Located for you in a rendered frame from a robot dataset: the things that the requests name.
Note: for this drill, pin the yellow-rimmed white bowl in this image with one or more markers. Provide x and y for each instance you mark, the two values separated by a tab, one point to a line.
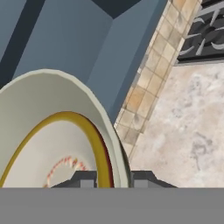
67	140

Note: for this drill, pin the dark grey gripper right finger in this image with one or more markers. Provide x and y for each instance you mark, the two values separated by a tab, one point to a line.
145	178

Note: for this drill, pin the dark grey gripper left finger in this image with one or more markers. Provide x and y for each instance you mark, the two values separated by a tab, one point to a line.
83	178

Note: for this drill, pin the blue-grey open cabinet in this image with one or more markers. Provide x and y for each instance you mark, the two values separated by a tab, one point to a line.
75	40

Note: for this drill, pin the black hob with grey grates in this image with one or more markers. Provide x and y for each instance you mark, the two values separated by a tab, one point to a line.
204	32

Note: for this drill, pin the large plain white bowl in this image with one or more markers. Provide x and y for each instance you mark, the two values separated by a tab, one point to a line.
52	90

